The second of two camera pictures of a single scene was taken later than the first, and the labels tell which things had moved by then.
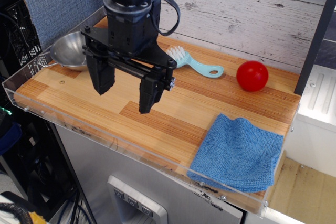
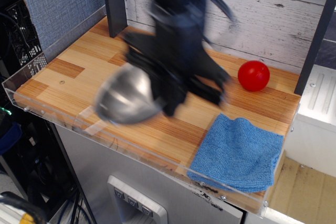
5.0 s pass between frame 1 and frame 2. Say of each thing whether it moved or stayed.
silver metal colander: moved
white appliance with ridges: stayed
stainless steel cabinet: stayed
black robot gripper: moved
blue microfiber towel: stayed
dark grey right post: stayed
